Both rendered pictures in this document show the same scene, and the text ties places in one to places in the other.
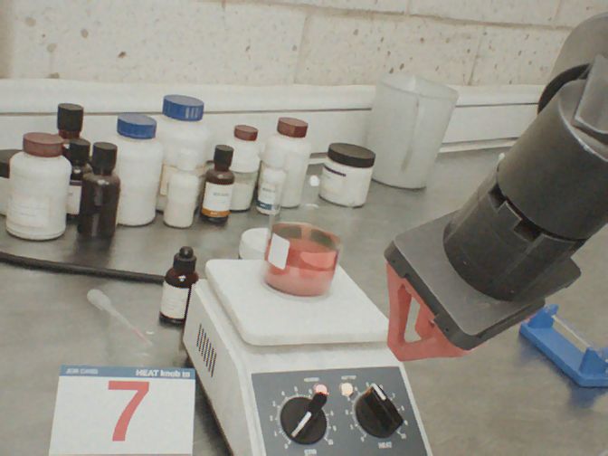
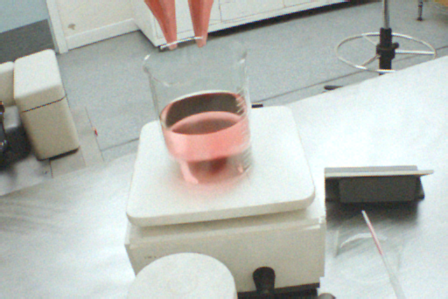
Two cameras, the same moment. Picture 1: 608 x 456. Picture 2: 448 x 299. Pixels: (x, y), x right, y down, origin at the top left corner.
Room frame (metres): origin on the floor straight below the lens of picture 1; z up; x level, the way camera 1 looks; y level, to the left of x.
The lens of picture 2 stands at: (0.81, 0.15, 1.03)
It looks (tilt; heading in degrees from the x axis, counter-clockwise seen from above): 33 degrees down; 210
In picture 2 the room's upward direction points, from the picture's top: 9 degrees counter-clockwise
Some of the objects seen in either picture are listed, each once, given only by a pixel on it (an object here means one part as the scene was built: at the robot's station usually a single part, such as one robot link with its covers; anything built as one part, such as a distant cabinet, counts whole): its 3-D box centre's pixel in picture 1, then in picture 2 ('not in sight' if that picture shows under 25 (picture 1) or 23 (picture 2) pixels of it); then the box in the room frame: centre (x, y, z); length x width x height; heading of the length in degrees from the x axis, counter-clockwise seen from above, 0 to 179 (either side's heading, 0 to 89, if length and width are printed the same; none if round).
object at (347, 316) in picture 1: (296, 298); (218, 158); (0.56, 0.00, 0.83); 0.12 x 0.12 x 0.01; 27
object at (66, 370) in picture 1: (126, 417); (375, 170); (0.46, 0.09, 0.77); 0.09 x 0.06 x 0.04; 107
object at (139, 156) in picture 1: (131, 168); not in sight; (0.85, 0.21, 0.81); 0.06 x 0.06 x 0.11
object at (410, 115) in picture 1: (406, 135); not in sight; (1.22, -0.12, 0.82); 0.18 x 0.13 x 0.15; 2
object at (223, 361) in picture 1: (298, 365); (224, 185); (0.54, -0.01, 0.79); 0.22 x 0.13 x 0.08; 27
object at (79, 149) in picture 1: (76, 178); not in sight; (0.83, 0.26, 0.79); 0.03 x 0.03 x 0.08
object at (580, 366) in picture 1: (566, 341); not in sight; (0.73, -0.27, 0.77); 0.10 x 0.03 x 0.04; 24
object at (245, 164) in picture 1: (233, 179); not in sight; (0.96, 0.11, 0.78); 0.06 x 0.06 x 0.07
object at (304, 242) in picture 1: (304, 239); (202, 118); (0.58, 0.00, 0.88); 0.07 x 0.06 x 0.08; 5
